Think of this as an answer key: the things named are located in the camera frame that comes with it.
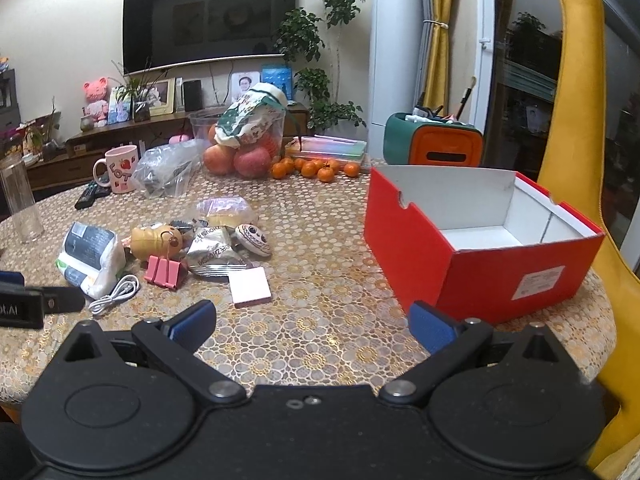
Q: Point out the white photo frame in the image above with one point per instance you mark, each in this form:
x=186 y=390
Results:
x=245 y=87

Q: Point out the green orange storage box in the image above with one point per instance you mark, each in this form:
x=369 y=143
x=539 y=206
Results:
x=435 y=142

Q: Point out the tall green houseplant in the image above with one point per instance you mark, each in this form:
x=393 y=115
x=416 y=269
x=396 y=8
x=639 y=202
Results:
x=325 y=35

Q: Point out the black white wet wipes pack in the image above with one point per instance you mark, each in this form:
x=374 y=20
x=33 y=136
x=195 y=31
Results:
x=87 y=255

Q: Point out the clear plastic bag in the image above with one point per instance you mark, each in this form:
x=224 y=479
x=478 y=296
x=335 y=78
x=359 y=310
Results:
x=165 y=167

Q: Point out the pile of tangerines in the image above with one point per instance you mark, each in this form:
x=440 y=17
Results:
x=315 y=167

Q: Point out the pink mug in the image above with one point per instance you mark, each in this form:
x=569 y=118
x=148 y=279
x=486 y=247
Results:
x=121 y=169

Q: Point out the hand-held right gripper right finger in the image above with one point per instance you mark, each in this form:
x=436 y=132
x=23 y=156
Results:
x=432 y=331

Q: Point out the white standing air conditioner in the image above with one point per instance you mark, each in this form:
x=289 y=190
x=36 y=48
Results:
x=395 y=60

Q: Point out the clear glass tumbler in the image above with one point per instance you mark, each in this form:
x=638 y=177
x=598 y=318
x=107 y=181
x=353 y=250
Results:
x=20 y=197

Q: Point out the yellow chair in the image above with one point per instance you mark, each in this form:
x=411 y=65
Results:
x=580 y=135

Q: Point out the pink sticky note pad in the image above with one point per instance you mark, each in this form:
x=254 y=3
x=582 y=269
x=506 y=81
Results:
x=251 y=286

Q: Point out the silver snack packet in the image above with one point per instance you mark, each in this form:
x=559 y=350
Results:
x=216 y=262
x=209 y=237

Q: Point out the small potted grass plant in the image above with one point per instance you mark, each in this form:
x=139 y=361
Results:
x=140 y=95

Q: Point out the blue card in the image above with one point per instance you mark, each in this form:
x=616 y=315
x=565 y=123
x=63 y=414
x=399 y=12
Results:
x=276 y=80

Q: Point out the small black packet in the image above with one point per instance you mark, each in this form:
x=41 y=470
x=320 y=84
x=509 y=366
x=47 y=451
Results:
x=182 y=225

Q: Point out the black remote control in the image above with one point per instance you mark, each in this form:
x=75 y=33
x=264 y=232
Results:
x=91 y=195

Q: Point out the yellow curtain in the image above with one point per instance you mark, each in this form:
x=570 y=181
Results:
x=440 y=40

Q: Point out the wooden photo frame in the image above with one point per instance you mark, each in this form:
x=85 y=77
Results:
x=162 y=95

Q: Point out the clear plastic bowl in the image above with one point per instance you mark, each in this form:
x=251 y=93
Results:
x=200 y=127

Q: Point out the red apple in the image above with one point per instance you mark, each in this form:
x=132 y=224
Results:
x=252 y=162
x=219 y=160

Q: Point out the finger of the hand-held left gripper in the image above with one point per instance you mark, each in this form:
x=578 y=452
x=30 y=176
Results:
x=10 y=278
x=65 y=301

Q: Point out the purple wrapped bread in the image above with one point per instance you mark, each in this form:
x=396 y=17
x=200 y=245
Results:
x=227 y=211

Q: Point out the pastel plastic case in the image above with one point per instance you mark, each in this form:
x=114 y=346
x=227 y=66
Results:
x=332 y=147

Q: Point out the black television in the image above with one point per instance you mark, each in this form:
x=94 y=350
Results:
x=210 y=15

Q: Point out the red cardboard box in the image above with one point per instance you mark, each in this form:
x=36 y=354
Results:
x=475 y=265

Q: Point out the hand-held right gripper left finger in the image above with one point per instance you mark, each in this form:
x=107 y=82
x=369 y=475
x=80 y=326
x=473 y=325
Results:
x=192 y=326

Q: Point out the green white snack bag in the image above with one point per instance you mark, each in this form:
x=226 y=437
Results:
x=250 y=115

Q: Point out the desktop with patterned tablecloth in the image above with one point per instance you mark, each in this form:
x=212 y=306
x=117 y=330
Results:
x=325 y=285

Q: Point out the wooden television cabinet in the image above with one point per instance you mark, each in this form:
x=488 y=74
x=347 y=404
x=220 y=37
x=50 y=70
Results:
x=90 y=160

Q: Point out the pink plush toy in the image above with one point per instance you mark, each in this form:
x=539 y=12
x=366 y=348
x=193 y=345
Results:
x=96 y=100

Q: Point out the pink binder clip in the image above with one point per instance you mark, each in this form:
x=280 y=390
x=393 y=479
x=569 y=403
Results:
x=166 y=271

